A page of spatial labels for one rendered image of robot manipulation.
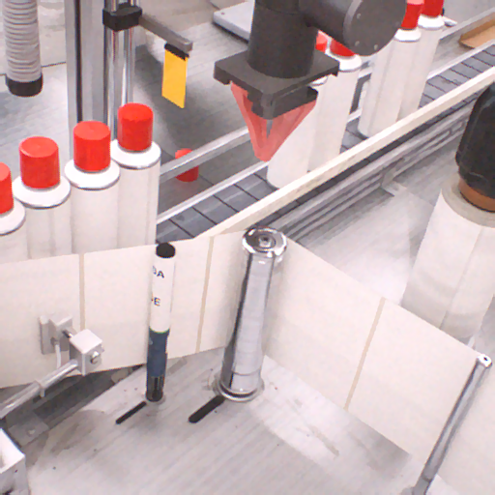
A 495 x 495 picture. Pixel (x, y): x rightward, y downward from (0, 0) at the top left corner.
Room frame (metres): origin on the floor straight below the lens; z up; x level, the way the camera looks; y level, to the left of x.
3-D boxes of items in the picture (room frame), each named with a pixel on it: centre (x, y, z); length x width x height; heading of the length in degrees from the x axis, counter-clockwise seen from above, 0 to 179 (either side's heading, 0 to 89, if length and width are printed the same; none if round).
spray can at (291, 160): (0.84, -0.03, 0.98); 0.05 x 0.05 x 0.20
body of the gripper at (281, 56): (0.62, 0.00, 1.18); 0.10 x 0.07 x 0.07; 143
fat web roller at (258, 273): (0.49, -0.01, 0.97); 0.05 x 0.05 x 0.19
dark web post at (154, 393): (0.46, 0.06, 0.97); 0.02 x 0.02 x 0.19
